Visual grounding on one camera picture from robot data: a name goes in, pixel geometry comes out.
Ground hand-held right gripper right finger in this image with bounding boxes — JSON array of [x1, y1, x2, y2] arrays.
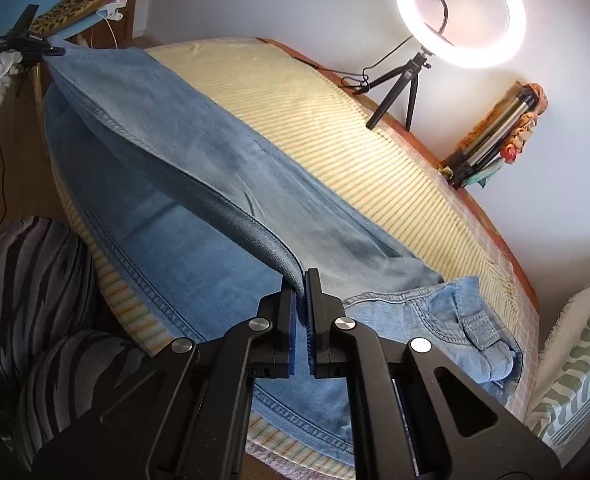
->
[[306, 268, 562, 480]]

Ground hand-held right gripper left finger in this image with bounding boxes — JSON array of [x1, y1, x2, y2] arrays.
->
[[31, 287, 298, 480]]

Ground blue denim pants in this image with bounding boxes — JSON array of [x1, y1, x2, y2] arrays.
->
[[45, 46, 525, 467]]

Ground leopard print cloth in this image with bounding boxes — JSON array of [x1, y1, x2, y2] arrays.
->
[[27, 0, 122, 37]]

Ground yellow striped blanket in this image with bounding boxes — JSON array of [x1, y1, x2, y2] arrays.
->
[[50, 37, 521, 476]]

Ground orange mattress edge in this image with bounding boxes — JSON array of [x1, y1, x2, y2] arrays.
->
[[257, 37, 541, 311]]

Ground person's zebra-striped trouser leg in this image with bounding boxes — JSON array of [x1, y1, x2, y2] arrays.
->
[[12, 330, 151, 471]]

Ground grey zebra striped cushion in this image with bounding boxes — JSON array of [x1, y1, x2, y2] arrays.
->
[[0, 216, 98, 386]]

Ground white green patterned pillow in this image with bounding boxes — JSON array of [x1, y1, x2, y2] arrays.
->
[[525, 270, 590, 451]]

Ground small black tripod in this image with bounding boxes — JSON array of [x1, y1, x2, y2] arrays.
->
[[366, 47, 433, 132]]

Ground folded silver black tripod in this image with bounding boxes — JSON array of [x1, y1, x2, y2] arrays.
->
[[440, 82, 538, 188]]

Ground white cable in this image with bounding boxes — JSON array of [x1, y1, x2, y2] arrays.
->
[[87, 15, 118, 50]]

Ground black ring light cable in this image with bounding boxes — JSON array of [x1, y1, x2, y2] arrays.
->
[[302, 35, 421, 95]]

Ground white ring light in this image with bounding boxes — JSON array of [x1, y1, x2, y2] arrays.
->
[[395, 0, 527, 70]]

